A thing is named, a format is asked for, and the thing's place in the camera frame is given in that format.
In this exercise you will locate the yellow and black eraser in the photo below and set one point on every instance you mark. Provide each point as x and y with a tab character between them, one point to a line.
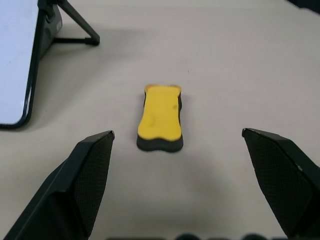
160	117

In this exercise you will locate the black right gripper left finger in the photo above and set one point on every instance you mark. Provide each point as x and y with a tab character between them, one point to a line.
75	185

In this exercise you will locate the black-framed whiteboard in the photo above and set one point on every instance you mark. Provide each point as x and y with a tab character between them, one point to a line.
15	60

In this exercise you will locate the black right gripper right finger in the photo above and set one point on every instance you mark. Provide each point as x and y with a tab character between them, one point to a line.
282	180

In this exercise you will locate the black whiteboard stand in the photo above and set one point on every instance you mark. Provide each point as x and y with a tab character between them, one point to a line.
72	27

